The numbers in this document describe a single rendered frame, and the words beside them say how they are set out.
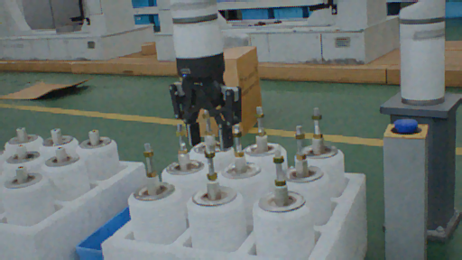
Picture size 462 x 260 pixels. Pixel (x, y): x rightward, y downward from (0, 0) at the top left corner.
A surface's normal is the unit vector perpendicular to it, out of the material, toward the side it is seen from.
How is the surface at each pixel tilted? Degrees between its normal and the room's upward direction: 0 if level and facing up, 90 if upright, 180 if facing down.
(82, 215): 90
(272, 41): 90
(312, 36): 90
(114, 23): 90
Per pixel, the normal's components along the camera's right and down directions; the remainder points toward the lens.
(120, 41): 0.82, 0.08
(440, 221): 0.18, 0.25
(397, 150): -0.39, 0.29
